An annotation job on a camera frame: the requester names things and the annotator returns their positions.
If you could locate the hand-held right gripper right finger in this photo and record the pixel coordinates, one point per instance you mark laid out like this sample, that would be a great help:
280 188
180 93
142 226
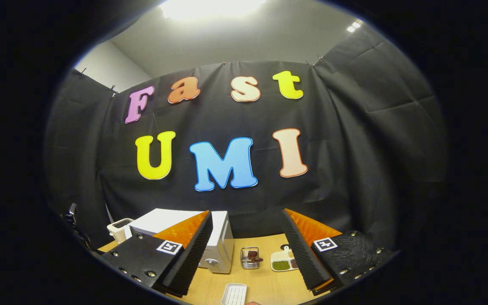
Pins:
299 254

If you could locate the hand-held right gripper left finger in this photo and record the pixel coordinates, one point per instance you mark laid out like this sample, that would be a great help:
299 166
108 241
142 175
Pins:
193 254

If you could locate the white microwave oven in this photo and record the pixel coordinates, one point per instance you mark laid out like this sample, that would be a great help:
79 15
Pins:
223 241

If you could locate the white divided dish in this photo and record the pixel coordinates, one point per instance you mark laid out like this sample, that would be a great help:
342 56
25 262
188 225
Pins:
280 264

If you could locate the brown wooden spoon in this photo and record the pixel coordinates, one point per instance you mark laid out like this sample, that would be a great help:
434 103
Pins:
253 256

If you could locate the white toaster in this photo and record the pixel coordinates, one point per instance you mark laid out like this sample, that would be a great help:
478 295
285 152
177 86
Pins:
119 231

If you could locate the white plastic tray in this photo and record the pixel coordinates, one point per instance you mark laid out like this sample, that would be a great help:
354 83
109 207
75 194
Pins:
234 294

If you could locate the small ceiling light panel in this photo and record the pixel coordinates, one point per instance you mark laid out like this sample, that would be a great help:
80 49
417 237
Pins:
354 26

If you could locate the large ceiling light panel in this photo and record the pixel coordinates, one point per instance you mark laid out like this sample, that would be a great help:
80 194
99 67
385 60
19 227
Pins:
212 8

